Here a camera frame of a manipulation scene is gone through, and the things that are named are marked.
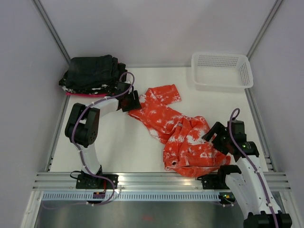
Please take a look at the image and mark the white perforated plastic basket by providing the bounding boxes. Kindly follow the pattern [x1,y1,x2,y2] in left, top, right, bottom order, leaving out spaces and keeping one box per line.
[191,52,254,93]

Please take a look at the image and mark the left aluminium frame post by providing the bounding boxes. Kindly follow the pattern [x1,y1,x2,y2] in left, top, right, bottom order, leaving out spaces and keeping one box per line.
[32,0,71,64]

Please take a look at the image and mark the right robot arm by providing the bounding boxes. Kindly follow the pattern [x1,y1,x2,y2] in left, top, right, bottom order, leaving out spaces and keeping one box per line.
[202,119,292,228]

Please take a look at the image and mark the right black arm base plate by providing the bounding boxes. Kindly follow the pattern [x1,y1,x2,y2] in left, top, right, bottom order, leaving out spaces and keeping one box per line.
[196,174,229,190]

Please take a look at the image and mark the folded black trousers top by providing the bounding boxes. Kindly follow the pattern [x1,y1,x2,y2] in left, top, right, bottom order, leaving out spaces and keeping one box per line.
[65,55,120,89]

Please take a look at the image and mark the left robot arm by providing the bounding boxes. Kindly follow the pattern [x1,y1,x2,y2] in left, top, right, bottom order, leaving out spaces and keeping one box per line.
[65,82,141,189]

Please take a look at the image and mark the aluminium frame post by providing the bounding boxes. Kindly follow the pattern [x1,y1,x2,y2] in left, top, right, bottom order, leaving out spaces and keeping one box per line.
[247,0,285,60]
[32,0,71,64]

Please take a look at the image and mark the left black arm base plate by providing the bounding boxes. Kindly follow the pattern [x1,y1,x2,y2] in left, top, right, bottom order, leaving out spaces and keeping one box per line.
[70,171,119,190]

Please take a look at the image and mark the right aluminium frame post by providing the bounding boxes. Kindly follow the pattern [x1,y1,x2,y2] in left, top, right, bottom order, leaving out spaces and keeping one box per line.
[247,0,285,60]

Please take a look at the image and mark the folded black white-speckled trousers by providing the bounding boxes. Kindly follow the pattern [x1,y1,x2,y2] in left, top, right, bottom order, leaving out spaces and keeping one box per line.
[58,63,127,95]

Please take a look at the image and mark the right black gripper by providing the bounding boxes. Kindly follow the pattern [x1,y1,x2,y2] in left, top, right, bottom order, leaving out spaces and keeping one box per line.
[201,121,232,155]

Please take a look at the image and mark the orange white tie-dye trousers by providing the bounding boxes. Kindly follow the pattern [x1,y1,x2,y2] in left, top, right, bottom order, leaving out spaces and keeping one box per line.
[128,85,231,178]

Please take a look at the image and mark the aluminium front rail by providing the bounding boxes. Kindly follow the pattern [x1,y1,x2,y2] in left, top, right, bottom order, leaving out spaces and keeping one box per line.
[32,172,291,192]

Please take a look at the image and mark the white slotted cable duct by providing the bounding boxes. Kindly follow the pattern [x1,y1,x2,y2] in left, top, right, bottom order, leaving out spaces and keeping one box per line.
[42,191,235,203]

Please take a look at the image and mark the folded pink trousers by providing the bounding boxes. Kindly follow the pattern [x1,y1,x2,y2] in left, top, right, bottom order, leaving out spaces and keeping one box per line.
[66,92,107,97]

